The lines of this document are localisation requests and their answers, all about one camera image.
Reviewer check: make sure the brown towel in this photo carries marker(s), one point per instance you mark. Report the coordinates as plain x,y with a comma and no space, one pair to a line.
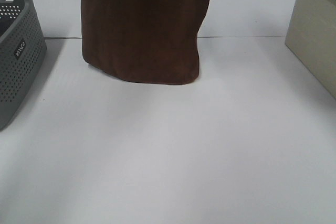
143,41

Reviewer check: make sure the beige storage box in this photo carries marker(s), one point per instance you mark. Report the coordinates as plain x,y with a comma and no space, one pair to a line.
311,37

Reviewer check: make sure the grey perforated plastic basket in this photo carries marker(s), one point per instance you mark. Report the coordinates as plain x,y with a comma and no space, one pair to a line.
23,49

